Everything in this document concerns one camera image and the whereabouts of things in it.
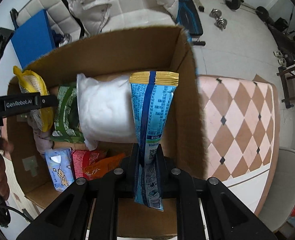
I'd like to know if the dark wooden chair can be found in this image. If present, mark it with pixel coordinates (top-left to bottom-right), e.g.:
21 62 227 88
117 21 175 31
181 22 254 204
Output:
277 64 295 109

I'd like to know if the checkered table mat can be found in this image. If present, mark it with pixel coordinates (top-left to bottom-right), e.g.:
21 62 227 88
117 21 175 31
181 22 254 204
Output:
197 75 280 215

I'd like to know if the black floor barbell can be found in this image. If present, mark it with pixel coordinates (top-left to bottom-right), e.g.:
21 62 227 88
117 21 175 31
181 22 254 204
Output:
223 0 269 22

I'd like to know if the green snack packet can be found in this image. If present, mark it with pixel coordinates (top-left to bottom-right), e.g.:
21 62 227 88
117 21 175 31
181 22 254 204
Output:
51 82 85 144

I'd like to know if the white quilted chair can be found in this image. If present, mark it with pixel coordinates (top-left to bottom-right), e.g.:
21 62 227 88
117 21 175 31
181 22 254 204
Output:
10 0 86 42

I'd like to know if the blue black weight bench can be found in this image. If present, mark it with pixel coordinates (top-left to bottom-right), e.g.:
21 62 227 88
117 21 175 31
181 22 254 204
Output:
176 0 206 47

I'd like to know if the chrome dumbbell pair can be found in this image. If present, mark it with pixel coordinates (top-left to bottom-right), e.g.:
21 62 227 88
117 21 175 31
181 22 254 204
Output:
209 8 227 30

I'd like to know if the lavender fluffy cloth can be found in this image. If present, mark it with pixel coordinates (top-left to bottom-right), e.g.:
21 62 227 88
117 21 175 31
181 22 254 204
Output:
27 114 53 159

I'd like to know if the grey round chair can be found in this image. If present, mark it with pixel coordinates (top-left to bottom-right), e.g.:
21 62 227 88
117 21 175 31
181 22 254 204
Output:
258 147 295 232

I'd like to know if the white soft pouch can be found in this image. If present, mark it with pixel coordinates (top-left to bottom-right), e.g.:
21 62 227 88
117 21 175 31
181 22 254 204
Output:
77 73 137 151

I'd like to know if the red snack packet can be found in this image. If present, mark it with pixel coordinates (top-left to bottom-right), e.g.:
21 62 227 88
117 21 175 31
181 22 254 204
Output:
72 150 107 180

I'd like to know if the brown cardboard box blue print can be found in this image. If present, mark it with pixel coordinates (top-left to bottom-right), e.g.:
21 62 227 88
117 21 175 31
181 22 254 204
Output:
7 26 206 238

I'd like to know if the long blue wafer packet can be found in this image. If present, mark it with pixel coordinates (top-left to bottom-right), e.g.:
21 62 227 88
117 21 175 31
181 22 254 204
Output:
129 71 179 211

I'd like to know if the black cable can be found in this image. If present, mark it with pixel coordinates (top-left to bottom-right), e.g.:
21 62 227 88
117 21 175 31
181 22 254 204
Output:
0 200 34 223

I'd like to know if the white puffer jacket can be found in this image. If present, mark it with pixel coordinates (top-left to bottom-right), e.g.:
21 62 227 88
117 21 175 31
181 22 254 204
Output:
69 0 179 36

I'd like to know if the blue folded mat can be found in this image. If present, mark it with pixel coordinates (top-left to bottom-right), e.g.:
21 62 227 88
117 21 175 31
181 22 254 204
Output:
11 10 56 69

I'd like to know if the blue tissue packet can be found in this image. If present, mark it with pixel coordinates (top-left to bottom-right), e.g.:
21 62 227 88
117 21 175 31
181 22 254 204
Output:
45 147 74 192

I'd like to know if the orange snack packet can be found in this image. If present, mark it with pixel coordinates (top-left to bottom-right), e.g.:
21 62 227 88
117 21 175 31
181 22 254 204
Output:
83 153 126 180

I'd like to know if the yellow banana shaped pouch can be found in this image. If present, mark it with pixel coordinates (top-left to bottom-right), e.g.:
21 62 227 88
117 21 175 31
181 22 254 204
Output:
13 66 54 132

